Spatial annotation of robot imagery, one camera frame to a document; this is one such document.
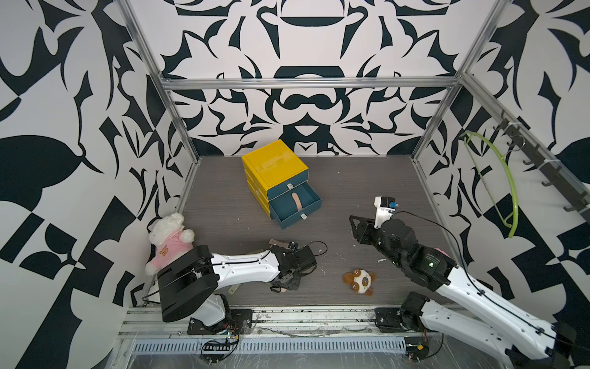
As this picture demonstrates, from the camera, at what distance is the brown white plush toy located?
807mm

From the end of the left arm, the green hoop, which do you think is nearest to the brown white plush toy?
the end of the left arm

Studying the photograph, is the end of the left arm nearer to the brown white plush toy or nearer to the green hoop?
the brown white plush toy
